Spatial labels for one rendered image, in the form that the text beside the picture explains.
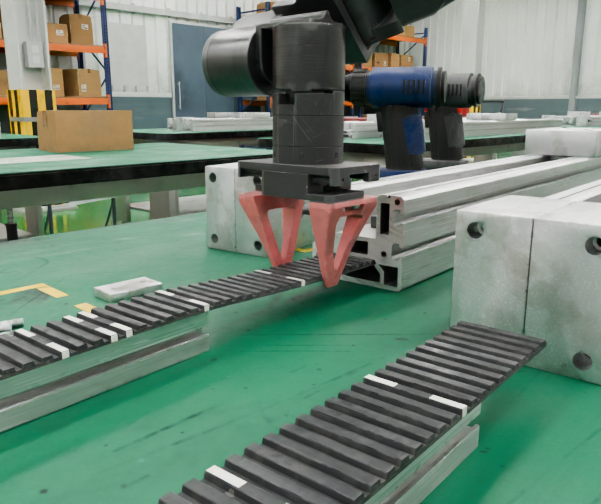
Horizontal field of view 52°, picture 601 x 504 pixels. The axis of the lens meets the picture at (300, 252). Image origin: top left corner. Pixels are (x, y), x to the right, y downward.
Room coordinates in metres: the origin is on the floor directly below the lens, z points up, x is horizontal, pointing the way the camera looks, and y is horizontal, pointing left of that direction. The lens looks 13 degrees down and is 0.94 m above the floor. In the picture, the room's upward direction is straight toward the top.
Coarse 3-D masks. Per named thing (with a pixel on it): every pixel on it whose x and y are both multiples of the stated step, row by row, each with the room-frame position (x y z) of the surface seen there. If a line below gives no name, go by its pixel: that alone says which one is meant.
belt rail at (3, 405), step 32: (192, 320) 0.38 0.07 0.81; (96, 352) 0.32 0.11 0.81; (128, 352) 0.34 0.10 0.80; (160, 352) 0.36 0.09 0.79; (192, 352) 0.38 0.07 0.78; (0, 384) 0.28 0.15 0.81; (32, 384) 0.29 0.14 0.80; (64, 384) 0.31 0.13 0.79; (96, 384) 0.32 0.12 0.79; (0, 416) 0.28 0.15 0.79; (32, 416) 0.29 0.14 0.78
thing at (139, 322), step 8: (112, 304) 0.38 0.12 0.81; (96, 312) 0.37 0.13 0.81; (104, 312) 0.37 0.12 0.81; (112, 312) 0.37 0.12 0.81; (120, 312) 0.37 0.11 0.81; (128, 312) 0.37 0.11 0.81; (136, 312) 0.37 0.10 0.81; (112, 320) 0.36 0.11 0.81; (120, 320) 0.35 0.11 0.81; (128, 320) 0.35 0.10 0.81; (136, 320) 0.35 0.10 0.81; (144, 320) 0.35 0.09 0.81; (152, 320) 0.35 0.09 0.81; (160, 320) 0.35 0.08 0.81; (136, 328) 0.34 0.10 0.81; (144, 328) 0.34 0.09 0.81; (152, 328) 0.35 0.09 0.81
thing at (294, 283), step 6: (258, 270) 0.49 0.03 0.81; (258, 276) 0.47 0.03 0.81; (264, 276) 0.47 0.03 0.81; (270, 276) 0.47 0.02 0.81; (276, 276) 0.47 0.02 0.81; (282, 276) 0.47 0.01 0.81; (282, 282) 0.46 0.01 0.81; (288, 282) 0.45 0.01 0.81; (294, 282) 0.45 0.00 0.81; (300, 282) 0.46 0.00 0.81; (294, 288) 0.45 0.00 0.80
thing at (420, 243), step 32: (512, 160) 0.91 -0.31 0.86; (544, 160) 1.01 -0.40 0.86; (576, 160) 0.91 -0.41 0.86; (384, 192) 0.63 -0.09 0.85; (416, 192) 0.55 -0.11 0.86; (448, 192) 0.59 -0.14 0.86; (480, 192) 0.65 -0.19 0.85; (512, 192) 0.72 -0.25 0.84; (544, 192) 0.80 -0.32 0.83; (384, 224) 0.54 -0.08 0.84; (416, 224) 0.54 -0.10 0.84; (448, 224) 0.59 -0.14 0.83; (384, 256) 0.54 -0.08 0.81; (416, 256) 0.54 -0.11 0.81; (448, 256) 0.59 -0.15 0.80; (384, 288) 0.53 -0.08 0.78
